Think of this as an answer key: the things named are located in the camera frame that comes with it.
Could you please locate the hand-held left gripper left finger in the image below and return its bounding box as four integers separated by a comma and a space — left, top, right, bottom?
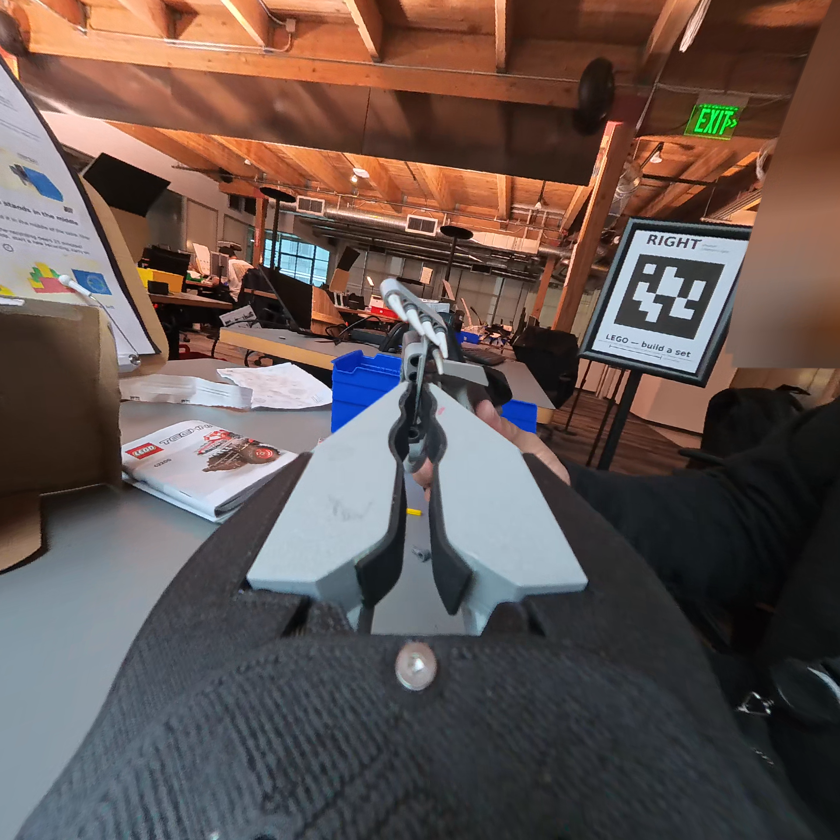
246, 382, 408, 609

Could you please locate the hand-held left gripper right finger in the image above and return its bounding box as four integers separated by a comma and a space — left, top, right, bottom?
425, 383, 588, 616

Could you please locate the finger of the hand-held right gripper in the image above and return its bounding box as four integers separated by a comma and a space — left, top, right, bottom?
432, 360, 491, 412

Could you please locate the grey lego beam assembly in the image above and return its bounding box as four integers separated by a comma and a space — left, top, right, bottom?
379, 277, 454, 475

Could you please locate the person's right forearm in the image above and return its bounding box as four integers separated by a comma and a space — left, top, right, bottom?
564, 394, 840, 605

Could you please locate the lego instruction booklet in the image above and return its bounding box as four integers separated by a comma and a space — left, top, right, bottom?
121, 420, 300, 525

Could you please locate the cardboard lego set box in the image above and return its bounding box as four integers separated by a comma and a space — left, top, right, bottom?
0, 298, 142, 573

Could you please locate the person's right hand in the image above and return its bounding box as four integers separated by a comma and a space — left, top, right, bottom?
474, 399, 572, 484

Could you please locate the blue plastic bin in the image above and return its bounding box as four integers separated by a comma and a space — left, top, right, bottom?
330, 350, 538, 435

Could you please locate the white printed paper sheet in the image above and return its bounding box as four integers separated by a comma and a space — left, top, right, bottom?
217, 362, 333, 410

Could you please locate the grey top workbench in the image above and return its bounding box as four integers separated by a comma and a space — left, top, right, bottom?
220, 327, 556, 412

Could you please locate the folded white paper sheet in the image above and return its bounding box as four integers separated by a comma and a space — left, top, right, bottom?
120, 374, 254, 412

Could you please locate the framed marker sign on stand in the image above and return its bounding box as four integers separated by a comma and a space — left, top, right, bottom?
577, 217, 753, 471

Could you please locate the black backpack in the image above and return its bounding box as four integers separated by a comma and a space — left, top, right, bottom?
679, 385, 812, 462

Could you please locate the green exit sign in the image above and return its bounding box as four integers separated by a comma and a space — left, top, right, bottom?
684, 103, 742, 140

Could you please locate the printed instruction sheet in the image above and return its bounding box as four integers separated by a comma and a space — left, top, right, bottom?
0, 56, 162, 359

